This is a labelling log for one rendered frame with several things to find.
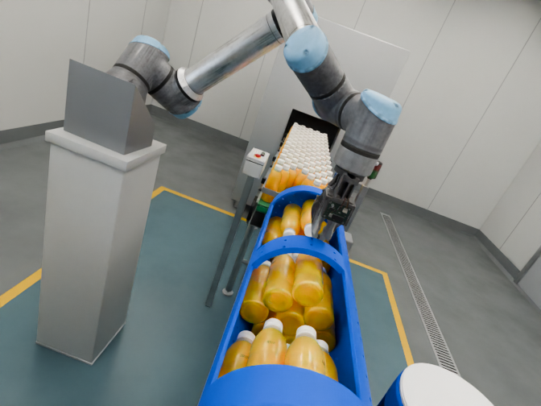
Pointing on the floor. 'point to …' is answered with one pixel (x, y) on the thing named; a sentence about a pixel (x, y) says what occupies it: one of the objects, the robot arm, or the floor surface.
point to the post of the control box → (229, 239)
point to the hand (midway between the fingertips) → (317, 237)
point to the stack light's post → (357, 204)
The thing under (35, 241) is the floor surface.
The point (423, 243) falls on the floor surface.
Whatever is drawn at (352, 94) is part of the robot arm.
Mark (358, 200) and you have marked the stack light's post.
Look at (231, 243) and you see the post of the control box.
